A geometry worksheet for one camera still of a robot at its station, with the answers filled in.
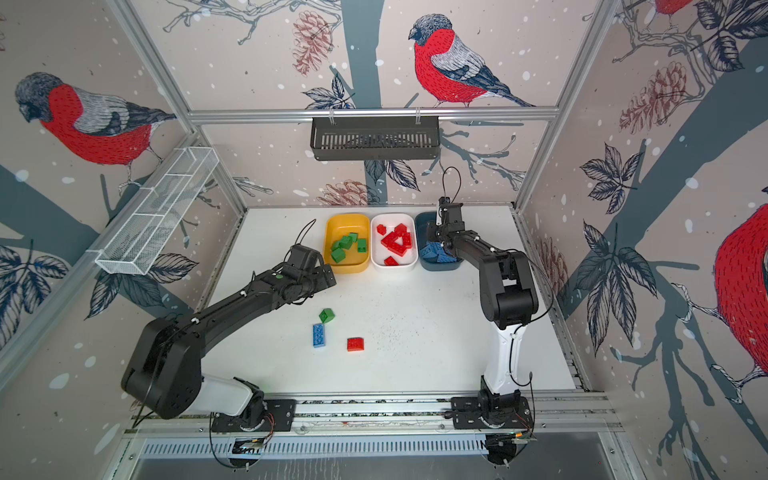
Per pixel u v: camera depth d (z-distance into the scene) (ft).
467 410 2.44
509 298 1.79
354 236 3.62
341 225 3.72
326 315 2.93
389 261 3.38
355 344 2.78
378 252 3.48
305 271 2.29
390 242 3.51
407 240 3.55
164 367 1.37
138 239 2.37
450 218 2.67
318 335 2.81
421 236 3.40
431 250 3.39
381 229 3.65
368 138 3.50
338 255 3.40
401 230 3.62
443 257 3.39
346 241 3.49
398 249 3.50
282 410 2.39
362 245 3.51
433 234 3.05
